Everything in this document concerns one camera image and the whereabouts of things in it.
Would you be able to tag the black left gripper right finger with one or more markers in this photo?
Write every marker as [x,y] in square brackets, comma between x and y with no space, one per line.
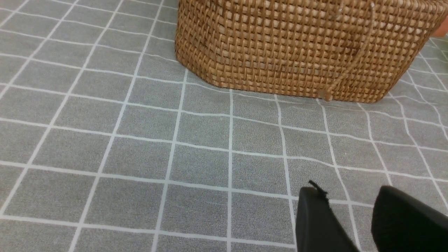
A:
[401,223]

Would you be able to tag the grey checked tablecloth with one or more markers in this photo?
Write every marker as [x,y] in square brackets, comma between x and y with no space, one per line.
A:
[108,144]

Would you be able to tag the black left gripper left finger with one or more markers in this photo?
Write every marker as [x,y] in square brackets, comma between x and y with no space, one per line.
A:
[317,227]

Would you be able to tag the woven rattan basket green lining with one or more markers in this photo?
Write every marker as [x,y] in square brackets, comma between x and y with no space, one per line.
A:
[343,50]

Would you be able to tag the small orange cube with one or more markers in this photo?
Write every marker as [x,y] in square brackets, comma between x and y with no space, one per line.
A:
[442,30]

